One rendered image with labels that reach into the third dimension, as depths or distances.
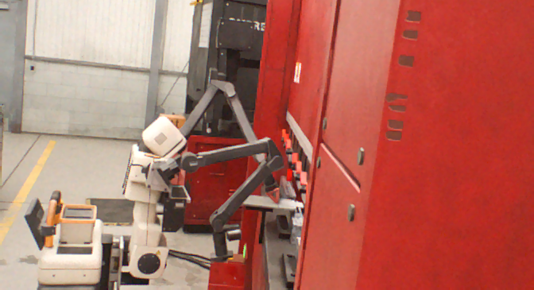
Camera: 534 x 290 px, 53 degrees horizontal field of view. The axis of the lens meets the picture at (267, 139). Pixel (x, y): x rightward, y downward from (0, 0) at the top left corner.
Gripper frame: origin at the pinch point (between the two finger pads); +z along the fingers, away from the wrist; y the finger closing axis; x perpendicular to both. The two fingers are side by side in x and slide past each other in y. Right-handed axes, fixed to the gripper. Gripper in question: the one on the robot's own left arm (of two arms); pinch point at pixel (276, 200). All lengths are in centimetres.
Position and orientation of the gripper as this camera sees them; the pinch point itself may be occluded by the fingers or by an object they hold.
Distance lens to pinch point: 275.7
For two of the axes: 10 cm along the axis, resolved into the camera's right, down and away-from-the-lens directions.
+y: -0.2, -1.5, 9.9
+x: -9.4, 3.4, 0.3
